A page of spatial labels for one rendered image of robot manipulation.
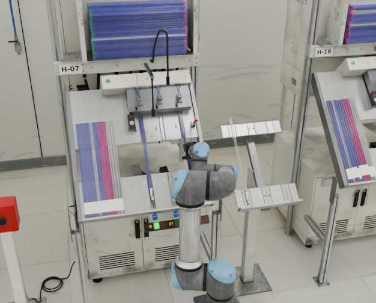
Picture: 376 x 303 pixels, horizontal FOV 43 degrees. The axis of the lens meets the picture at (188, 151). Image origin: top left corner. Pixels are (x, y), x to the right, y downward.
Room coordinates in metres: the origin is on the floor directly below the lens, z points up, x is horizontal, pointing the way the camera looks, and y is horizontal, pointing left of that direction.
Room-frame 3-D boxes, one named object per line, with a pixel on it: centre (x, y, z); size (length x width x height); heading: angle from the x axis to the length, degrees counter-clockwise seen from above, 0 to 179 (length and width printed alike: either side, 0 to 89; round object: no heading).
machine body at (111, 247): (2.62, 0.35, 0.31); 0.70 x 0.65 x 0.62; 104
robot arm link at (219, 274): (1.53, -0.13, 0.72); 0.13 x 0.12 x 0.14; 84
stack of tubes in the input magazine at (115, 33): (2.52, 0.26, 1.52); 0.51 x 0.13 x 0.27; 104
